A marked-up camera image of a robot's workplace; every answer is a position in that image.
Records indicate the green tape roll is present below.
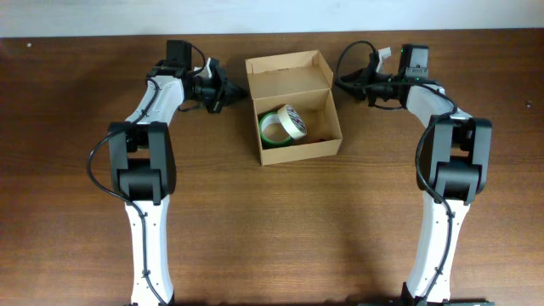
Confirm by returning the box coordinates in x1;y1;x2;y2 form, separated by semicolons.
258;112;294;148

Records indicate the brown cardboard box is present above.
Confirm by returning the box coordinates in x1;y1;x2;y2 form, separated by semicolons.
246;50;343;166

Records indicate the white tape roll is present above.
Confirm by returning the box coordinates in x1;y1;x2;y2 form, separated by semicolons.
277;105;307;140

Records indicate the orange utility knife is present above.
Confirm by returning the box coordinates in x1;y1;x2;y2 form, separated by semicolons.
308;138;328;144

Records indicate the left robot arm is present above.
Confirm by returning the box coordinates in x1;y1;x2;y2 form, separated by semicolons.
107;40;247;305

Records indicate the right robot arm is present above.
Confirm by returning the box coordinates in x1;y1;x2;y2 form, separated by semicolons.
335;44;492;305

